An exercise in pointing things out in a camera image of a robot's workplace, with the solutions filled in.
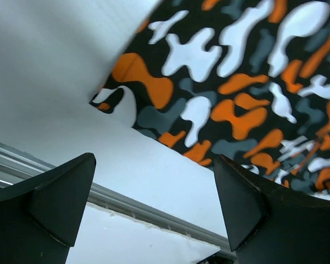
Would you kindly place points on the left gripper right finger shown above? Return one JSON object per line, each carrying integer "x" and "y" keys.
{"x": 269, "y": 223}

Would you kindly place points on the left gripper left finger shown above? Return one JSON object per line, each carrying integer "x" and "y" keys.
{"x": 40, "y": 217}

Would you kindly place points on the orange camouflage shorts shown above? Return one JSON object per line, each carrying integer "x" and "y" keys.
{"x": 249, "y": 80}

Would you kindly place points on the front aluminium rail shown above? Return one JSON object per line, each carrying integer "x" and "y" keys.
{"x": 16, "y": 166}

